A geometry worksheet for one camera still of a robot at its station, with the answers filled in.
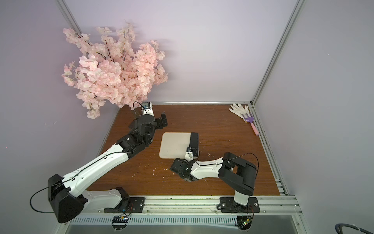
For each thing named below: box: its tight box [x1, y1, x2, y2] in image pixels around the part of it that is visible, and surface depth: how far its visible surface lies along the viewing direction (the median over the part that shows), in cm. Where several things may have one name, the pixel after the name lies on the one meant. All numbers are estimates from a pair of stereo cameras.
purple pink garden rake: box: [243, 113, 260, 137], surface depth 109 cm
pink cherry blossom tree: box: [62, 23, 168, 119], surface depth 71 cm
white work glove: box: [228, 103, 252, 123], surface depth 119 cm
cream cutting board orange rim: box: [158, 132, 199, 160], surface depth 97 cm
